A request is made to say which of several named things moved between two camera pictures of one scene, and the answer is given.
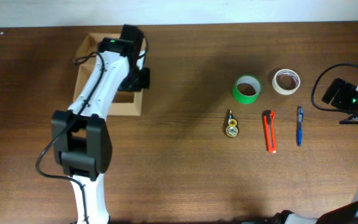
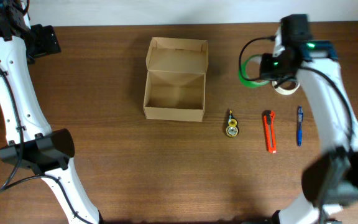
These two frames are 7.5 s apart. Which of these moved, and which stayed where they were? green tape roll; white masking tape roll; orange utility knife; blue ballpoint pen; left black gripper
Moved: green tape roll; left black gripper
Stayed: white masking tape roll; blue ballpoint pen; orange utility knife
